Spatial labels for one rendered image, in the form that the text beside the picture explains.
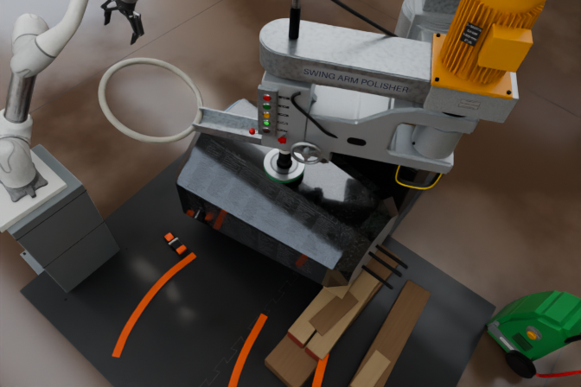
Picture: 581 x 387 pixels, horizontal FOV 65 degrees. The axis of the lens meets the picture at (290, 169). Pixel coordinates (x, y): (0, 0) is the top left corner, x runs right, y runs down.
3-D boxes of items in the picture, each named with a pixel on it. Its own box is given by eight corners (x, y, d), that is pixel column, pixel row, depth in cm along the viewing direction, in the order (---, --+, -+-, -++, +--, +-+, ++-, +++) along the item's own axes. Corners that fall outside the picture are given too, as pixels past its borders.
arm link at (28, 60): (31, 46, 176) (30, 25, 184) (0, 72, 181) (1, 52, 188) (61, 65, 186) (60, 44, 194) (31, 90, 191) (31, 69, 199)
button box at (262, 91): (276, 133, 206) (278, 87, 183) (275, 137, 204) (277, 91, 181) (258, 130, 206) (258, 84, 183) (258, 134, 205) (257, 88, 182)
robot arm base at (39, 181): (17, 208, 224) (12, 202, 219) (-3, 180, 233) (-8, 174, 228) (53, 188, 232) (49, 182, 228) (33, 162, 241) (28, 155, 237)
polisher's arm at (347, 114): (441, 155, 225) (480, 82, 185) (440, 193, 212) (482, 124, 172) (295, 127, 231) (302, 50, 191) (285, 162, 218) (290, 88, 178)
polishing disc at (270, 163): (258, 155, 243) (258, 154, 242) (293, 143, 249) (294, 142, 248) (273, 186, 232) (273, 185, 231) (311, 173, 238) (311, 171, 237)
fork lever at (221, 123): (335, 136, 229) (337, 130, 225) (329, 166, 218) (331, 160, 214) (202, 107, 233) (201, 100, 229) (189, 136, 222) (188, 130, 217)
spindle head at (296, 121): (341, 130, 226) (358, 60, 190) (335, 165, 214) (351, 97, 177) (271, 116, 229) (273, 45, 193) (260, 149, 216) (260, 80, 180)
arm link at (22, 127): (-10, 156, 227) (-8, 125, 239) (28, 160, 236) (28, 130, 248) (11, 30, 181) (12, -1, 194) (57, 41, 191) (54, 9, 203)
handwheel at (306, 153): (323, 152, 214) (328, 131, 202) (320, 168, 209) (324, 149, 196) (292, 146, 216) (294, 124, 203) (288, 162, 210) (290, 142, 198)
